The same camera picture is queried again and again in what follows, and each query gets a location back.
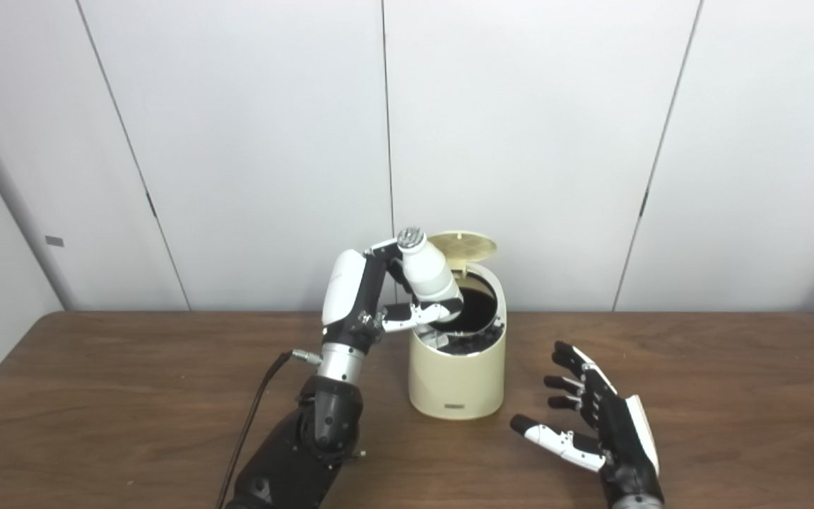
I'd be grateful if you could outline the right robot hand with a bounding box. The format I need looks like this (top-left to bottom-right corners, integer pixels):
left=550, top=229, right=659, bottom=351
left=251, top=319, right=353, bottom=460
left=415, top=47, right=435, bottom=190
left=509, top=341, right=664, bottom=506

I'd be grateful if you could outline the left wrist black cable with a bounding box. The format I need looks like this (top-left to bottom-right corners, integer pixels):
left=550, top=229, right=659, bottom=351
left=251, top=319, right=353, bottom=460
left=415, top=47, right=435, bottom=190
left=215, top=349, right=323, bottom=509

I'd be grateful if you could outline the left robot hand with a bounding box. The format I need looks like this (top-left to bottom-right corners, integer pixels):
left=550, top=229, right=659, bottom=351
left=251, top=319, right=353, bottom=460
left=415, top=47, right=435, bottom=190
left=322, top=239, right=464, bottom=354

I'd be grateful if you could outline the small white plastic bottle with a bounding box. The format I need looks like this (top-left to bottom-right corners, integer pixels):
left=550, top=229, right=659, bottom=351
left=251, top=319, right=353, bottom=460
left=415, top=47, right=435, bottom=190
left=397, top=227, right=465, bottom=324

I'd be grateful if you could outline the cream-colored lidded bin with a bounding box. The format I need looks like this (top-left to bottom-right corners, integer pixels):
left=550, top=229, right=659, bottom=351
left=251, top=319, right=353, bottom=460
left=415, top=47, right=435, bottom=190
left=408, top=230, right=507, bottom=421

